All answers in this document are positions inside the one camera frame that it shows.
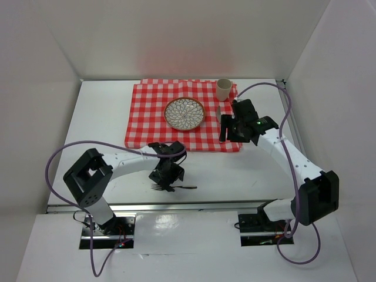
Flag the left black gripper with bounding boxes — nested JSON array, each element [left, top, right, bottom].
[[148, 162, 184, 192]]

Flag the silver knife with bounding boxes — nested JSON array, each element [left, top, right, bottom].
[[216, 106, 221, 123]]

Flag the silver fork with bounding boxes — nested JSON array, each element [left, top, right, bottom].
[[151, 184, 197, 192]]

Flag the beige paper cup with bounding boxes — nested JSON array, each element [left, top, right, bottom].
[[216, 78, 233, 102]]

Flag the floral patterned plate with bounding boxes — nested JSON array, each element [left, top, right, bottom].
[[163, 97, 206, 131]]

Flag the red white checkered cloth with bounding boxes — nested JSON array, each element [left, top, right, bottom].
[[125, 78, 242, 152]]

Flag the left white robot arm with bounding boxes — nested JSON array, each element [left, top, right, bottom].
[[63, 141, 187, 234]]

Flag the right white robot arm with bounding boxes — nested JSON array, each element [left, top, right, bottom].
[[216, 99, 340, 230]]

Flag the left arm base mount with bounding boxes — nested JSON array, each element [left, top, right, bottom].
[[73, 211, 136, 250]]

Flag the aluminium rail front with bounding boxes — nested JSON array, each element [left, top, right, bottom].
[[46, 199, 294, 213]]

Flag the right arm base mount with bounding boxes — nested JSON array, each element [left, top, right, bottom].
[[234, 201, 291, 247]]

